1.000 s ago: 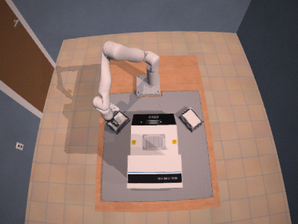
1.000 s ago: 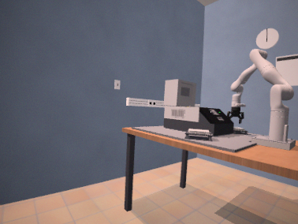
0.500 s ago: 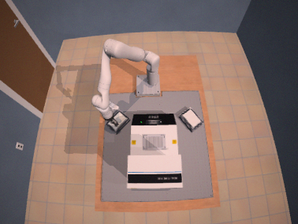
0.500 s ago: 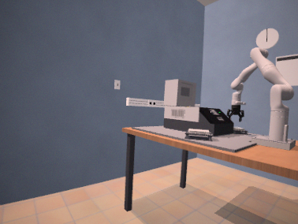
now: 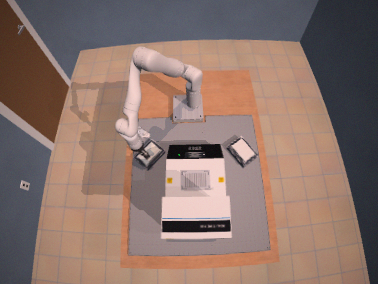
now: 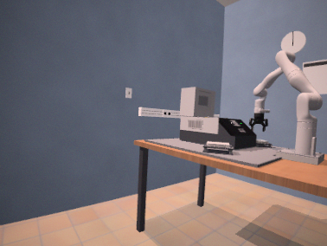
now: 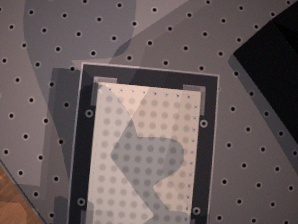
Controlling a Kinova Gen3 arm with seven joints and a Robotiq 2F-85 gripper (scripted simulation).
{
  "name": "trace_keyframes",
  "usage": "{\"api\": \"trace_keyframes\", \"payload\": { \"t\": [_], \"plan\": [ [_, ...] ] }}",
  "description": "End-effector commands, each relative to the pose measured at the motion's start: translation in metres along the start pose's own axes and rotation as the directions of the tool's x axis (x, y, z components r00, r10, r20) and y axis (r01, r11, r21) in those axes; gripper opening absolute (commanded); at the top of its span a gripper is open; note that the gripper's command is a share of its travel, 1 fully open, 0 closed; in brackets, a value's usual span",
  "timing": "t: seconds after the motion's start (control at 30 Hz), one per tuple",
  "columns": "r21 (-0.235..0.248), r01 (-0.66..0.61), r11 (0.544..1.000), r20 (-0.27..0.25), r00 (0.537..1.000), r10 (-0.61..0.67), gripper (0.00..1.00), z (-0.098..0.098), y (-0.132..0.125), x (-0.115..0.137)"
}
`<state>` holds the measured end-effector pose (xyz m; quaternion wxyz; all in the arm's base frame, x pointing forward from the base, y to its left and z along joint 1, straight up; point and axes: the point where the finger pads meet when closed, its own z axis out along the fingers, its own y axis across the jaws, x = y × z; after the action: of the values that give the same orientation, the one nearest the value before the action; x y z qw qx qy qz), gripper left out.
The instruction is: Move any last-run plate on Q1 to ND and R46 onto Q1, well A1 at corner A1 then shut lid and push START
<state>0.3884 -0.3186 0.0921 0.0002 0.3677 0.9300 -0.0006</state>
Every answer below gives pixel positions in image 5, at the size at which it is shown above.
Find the black rectangular frame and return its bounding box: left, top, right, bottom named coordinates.
left=227, top=137, right=258, bottom=168

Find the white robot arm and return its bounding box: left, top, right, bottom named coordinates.
left=115, top=47, right=203, bottom=150

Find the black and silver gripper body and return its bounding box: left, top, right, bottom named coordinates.
left=131, top=143, right=144, bottom=153

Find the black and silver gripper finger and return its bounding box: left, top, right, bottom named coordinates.
left=138, top=148, right=150, bottom=160

